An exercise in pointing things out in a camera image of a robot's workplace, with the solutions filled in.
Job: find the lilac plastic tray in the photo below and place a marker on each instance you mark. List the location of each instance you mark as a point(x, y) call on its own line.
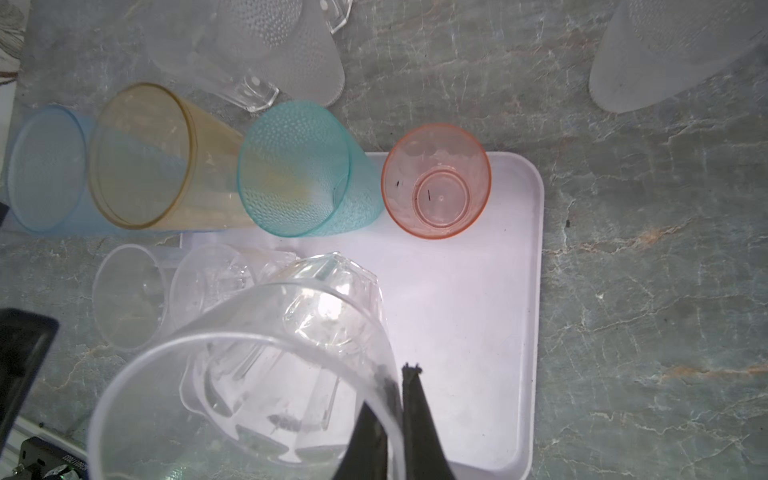
point(465, 309)

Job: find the frosted dimpled plastic cup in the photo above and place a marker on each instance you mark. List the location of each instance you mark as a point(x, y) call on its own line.
point(285, 43)

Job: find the pink plastic cup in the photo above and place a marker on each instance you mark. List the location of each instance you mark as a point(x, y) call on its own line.
point(436, 181)

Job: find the yellow plastic cup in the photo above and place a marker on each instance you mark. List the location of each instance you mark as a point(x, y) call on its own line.
point(159, 162)

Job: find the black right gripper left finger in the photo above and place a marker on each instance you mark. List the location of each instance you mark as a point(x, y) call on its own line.
point(366, 457)

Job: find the clear faceted tumbler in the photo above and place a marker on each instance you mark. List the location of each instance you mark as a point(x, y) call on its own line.
point(268, 384)
point(131, 295)
point(213, 273)

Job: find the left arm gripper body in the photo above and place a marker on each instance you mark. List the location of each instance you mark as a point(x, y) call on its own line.
point(26, 338)

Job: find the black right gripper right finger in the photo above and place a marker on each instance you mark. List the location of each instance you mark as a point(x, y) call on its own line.
point(424, 456)

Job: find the teal dimpled plastic cup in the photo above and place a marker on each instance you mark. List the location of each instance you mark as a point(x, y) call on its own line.
point(300, 173)

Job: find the blue plastic cup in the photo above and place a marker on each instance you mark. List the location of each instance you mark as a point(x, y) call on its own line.
point(47, 175)

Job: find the clear tall glass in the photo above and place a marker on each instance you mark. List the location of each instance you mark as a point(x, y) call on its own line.
point(187, 41)

